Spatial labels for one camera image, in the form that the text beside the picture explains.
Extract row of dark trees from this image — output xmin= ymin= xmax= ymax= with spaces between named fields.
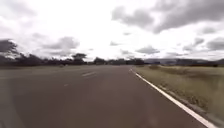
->
xmin=0 ymin=39 xmax=146 ymax=67

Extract grey asphalt road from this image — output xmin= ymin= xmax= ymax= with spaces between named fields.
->
xmin=0 ymin=64 xmax=208 ymax=128

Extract dry grass verge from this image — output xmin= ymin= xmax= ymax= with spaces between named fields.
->
xmin=133 ymin=64 xmax=224 ymax=125

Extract distant hills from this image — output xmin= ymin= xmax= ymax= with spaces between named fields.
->
xmin=143 ymin=58 xmax=224 ymax=66

